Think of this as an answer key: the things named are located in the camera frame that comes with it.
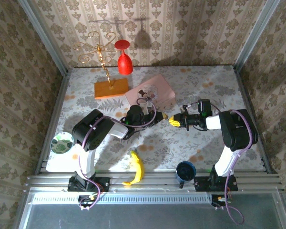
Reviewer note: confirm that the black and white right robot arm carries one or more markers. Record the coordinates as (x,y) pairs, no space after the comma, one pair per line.
(238,128)

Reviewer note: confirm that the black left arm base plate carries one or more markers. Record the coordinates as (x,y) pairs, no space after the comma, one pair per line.
(102,184)

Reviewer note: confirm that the green leaf patterned bowl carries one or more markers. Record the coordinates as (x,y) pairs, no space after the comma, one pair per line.
(60,144)

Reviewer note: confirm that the pink jewelry box with couple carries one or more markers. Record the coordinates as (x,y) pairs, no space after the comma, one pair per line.
(162,86)

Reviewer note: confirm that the grey metal panel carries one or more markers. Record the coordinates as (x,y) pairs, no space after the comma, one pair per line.
(145,217)

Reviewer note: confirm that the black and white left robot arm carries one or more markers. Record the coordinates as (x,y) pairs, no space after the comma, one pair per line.
(90,128)

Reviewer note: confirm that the aluminium side rail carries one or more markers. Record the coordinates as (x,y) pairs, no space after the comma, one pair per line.
(249,102)
(59,100)

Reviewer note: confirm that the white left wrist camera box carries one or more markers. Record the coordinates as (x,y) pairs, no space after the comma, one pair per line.
(146,108)

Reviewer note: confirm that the aluminium front frame rail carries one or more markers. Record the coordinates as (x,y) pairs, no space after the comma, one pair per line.
(157,180)

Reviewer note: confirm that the aluminium corner post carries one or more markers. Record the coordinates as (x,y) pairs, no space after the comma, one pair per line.
(43,35)
(257,35)

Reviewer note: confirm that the gold jewelry stand wooden base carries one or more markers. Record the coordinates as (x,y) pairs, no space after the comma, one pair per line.
(112,89)

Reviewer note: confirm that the dark blue mug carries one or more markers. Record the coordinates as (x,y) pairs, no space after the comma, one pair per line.
(186,170)

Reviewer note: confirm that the yellow banana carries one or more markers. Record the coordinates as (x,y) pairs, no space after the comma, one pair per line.
(139,167)

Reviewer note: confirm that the floral tablecloth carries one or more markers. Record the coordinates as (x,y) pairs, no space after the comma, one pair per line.
(133,143)

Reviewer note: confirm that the red wine glass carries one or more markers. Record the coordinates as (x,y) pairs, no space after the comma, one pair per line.
(124,63)

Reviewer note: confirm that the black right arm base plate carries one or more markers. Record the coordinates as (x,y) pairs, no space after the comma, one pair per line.
(202,184)

